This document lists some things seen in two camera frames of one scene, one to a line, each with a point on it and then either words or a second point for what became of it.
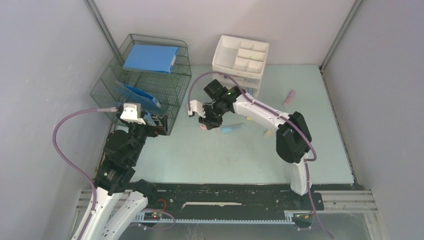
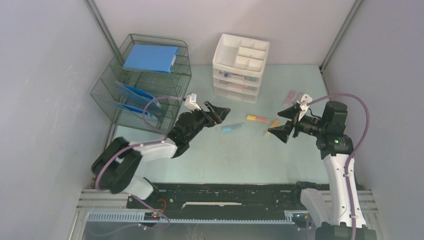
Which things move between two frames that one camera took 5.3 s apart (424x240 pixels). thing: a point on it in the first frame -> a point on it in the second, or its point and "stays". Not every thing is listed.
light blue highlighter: (230, 128) stays
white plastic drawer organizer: (243, 60) stays
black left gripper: (161, 127) -> (216, 111)
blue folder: (158, 58) stays
